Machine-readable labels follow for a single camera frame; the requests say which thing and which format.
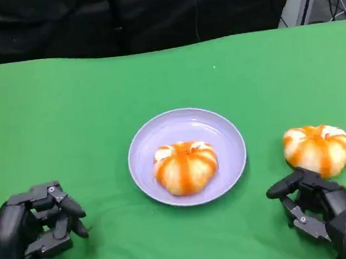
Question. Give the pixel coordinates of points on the lilac plate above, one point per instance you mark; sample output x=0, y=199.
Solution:
x=176, y=129

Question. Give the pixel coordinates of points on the orange and white bread roll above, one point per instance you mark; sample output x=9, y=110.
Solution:
x=186, y=171
x=316, y=149

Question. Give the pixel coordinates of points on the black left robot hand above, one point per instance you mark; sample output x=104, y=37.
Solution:
x=12, y=224

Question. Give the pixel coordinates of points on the black backdrop curtain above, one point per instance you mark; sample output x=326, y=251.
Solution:
x=58, y=24

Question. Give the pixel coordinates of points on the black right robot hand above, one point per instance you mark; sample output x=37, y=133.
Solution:
x=320, y=192

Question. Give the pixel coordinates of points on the green table cloth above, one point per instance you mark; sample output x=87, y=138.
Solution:
x=67, y=115

